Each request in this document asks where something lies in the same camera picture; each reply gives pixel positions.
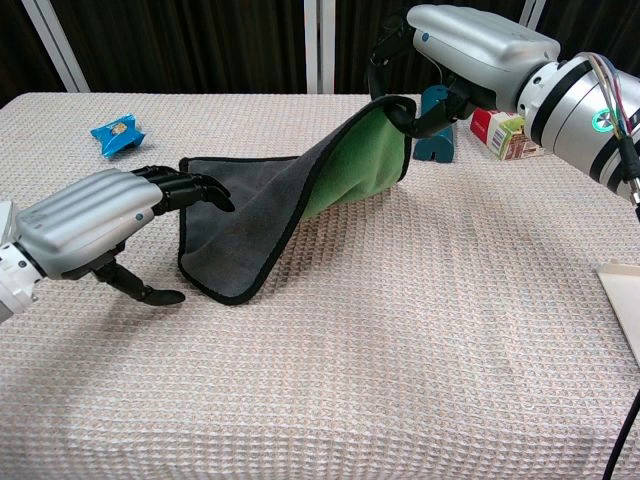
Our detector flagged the white flat board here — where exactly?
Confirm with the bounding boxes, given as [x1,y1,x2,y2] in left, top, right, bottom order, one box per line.
[593,260,640,366]

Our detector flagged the teal plastic object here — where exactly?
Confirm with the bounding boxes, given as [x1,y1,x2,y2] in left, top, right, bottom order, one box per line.
[412,83,457,164]

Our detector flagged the black cable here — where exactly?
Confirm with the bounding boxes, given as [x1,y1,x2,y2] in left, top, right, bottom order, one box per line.
[602,367,640,480]

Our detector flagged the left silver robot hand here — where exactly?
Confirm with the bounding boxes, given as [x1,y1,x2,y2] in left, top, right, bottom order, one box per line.
[14,164,236,306]

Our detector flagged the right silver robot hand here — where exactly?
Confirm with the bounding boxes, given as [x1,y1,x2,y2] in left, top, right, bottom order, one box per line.
[368,3,562,140]

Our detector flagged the beige woven tablecloth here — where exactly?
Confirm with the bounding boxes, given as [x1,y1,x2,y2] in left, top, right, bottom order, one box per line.
[0,92,640,480]

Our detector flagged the red and white carton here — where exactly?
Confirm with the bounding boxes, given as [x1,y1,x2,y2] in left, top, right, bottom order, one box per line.
[469,107,547,162]

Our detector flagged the grey and green cloth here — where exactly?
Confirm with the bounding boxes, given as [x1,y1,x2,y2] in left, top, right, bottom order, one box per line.
[177,94,419,305]

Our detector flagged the white frame post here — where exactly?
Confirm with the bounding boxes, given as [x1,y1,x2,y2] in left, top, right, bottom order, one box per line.
[19,0,92,94]
[303,0,337,95]

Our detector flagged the dark curtain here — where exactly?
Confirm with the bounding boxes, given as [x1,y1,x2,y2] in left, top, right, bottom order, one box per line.
[0,0,640,109]

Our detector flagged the blue snack packet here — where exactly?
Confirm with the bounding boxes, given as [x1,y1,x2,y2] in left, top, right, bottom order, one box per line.
[89,112,149,161]

